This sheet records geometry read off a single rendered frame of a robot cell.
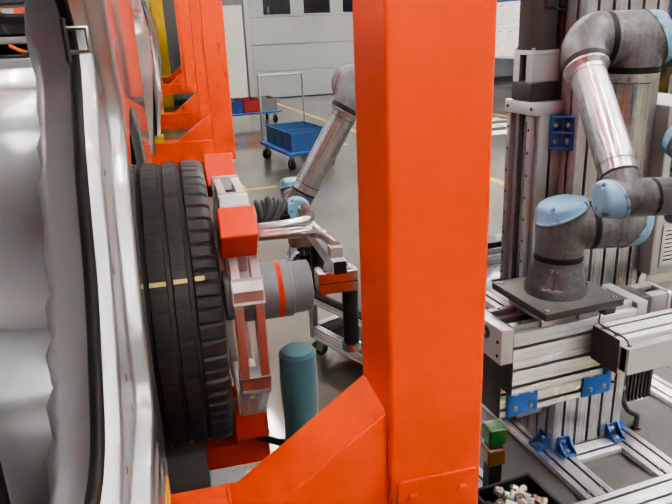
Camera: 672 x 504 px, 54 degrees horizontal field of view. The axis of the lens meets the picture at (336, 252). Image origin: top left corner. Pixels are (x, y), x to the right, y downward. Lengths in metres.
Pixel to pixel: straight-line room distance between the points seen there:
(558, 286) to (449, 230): 0.69
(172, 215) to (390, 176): 0.55
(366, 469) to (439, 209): 0.45
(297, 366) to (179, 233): 0.44
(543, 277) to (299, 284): 0.58
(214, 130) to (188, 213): 3.79
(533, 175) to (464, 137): 0.88
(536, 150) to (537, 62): 0.22
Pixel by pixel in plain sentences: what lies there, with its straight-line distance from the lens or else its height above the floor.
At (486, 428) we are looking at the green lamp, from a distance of 1.44.
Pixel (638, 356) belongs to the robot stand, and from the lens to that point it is 1.69.
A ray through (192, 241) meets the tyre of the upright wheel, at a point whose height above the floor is 1.07.
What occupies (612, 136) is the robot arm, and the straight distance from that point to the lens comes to 1.41.
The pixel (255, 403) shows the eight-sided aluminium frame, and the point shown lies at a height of 0.62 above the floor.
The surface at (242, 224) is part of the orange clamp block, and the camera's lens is 1.28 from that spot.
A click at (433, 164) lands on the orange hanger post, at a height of 1.26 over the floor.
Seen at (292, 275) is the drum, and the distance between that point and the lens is 1.56.
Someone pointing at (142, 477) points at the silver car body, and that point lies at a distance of 0.93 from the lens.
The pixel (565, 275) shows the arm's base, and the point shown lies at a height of 0.88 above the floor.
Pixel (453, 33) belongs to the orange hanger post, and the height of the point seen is 1.44.
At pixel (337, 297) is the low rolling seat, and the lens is 2.86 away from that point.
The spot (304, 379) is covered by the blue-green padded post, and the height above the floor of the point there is 0.68.
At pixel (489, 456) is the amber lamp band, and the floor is 0.60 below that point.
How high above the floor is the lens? 1.45
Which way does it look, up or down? 19 degrees down
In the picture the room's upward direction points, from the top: 2 degrees counter-clockwise
